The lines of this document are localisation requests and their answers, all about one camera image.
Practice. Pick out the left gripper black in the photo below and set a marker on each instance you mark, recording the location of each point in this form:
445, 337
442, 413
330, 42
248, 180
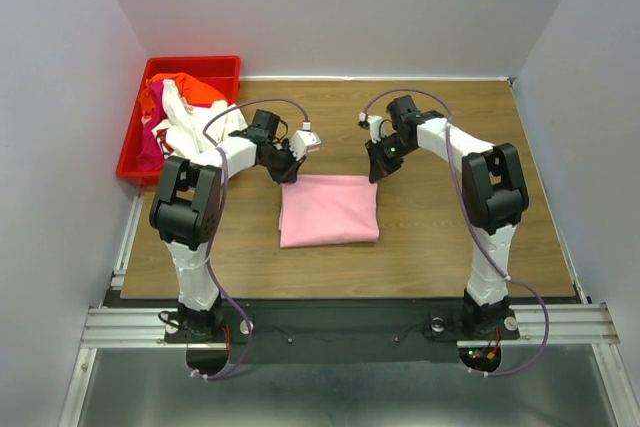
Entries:
289, 173

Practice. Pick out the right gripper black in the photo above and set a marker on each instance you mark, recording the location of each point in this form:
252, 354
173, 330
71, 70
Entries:
379, 165

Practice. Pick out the pink t shirt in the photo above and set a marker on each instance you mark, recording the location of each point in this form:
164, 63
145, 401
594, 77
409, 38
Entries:
319, 210

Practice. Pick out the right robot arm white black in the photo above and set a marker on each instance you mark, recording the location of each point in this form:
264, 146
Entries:
489, 184

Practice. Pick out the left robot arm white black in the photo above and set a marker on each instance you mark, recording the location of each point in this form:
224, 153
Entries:
188, 205

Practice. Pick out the white t shirt red print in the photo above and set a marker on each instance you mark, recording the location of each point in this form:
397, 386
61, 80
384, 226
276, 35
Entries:
190, 130

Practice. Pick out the red plastic bin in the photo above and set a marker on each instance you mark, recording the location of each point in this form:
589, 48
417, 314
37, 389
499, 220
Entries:
220, 72

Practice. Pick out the magenta t shirt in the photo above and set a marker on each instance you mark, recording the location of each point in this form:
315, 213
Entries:
151, 156

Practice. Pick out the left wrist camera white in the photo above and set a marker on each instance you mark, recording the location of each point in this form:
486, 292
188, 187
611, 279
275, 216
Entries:
304, 141

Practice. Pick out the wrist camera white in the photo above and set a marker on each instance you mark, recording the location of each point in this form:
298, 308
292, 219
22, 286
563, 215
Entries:
304, 141
374, 124

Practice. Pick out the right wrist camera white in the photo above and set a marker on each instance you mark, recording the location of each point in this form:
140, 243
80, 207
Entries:
374, 124

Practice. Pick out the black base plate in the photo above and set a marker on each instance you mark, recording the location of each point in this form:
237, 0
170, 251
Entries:
335, 331

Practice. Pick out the aluminium rail frame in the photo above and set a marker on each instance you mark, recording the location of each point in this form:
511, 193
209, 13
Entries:
565, 369

